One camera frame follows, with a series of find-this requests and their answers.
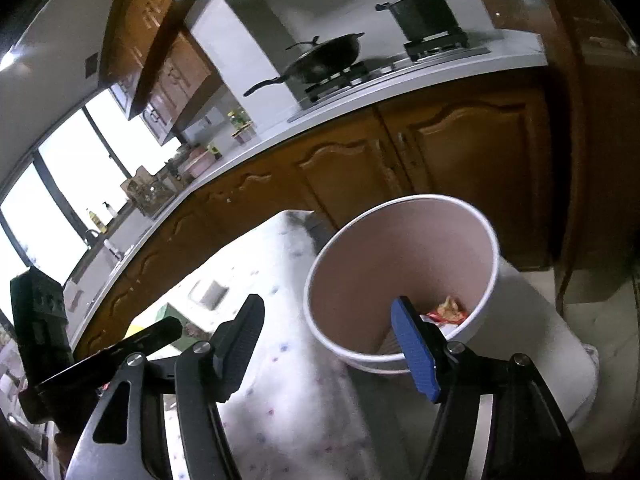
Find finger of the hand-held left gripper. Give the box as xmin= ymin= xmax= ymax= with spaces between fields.
xmin=37 ymin=317 xmax=184 ymax=402

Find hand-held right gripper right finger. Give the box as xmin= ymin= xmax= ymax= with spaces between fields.
xmin=391 ymin=297 xmax=586 ymax=480

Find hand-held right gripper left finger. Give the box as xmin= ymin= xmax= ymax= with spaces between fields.
xmin=65 ymin=294 xmax=266 ymax=480

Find white and pink waste bin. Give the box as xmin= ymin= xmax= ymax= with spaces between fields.
xmin=303 ymin=194 xmax=599 ymax=431

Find red snack wrapper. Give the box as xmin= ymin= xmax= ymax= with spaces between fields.
xmin=422 ymin=296 xmax=469 ymax=330

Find white floral tablecloth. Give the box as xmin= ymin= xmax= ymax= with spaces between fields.
xmin=125 ymin=209 xmax=426 ymax=480

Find wooden utensil rack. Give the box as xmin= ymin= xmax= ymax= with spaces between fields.
xmin=121 ymin=166 xmax=177 ymax=217

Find kitchen window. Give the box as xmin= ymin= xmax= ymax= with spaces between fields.
xmin=0 ymin=87 xmax=183 ymax=281

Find pink basin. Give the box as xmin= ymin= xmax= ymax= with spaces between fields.
xmin=180 ymin=146 xmax=213 ymax=178

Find wooden lower cabinets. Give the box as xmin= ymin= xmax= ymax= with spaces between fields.
xmin=75 ymin=67 xmax=551 ymax=356

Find wooden cabinets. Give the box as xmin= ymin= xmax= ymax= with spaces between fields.
xmin=100 ymin=0 xmax=226 ymax=147
xmin=75 ymin=67 xmax=551 ymax=356

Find wooden upper cabinets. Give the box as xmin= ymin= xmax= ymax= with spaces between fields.
xmin=100 ymin=0 xmax=226 ymax=147

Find ceiling light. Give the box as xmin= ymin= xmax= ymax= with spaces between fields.
xmin=0 ymin=42 xmax=23 ymax=73

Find gas stove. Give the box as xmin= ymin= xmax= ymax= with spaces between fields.
xmin=287 ymin=30 xmax=492 ymax=123

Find black wok with lid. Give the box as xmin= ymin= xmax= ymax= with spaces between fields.
xmin=243 ymin=32 xmax=366 ymax=98

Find black stock pot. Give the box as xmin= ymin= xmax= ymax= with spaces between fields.
xmin=376 ymin=0 xmax=463 ymax=43

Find wooden door frame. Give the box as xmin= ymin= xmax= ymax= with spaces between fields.
xmin=530 ymin=0 xmax=640 ymax=311

